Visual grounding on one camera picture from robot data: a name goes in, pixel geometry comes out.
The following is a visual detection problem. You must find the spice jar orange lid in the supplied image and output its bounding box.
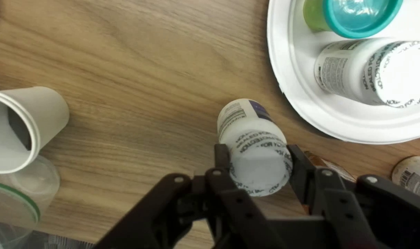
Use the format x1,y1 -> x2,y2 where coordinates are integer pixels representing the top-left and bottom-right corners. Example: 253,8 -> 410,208
390,155 -> 420,202

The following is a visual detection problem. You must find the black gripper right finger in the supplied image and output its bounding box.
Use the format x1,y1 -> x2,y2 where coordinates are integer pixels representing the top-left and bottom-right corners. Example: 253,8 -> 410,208
288,144 -> 420,249

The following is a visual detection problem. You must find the white paper plate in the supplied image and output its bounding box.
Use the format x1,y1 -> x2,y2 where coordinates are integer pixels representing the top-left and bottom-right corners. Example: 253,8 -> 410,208
266,0 -> 420,147

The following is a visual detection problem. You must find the green tub teal lid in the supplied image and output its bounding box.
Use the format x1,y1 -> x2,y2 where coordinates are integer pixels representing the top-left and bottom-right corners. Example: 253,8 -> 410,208
303,0 -> 405,40

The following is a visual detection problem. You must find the clear plastic cup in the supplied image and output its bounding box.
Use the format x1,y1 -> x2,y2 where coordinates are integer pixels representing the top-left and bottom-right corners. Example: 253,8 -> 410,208
0,155 -> 63,249

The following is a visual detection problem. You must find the white paper cup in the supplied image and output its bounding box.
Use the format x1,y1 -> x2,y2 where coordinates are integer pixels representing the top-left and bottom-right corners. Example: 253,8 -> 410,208
0,86 -> 71,176

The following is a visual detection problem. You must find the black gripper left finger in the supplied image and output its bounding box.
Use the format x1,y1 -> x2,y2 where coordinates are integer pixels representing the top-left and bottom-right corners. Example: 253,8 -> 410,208
95,143 -> 285,249

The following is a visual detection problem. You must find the white pill bottle blue label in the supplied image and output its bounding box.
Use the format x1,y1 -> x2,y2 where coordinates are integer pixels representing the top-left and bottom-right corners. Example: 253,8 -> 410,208
216,97 -> 295,198
313,38 -> 420,109

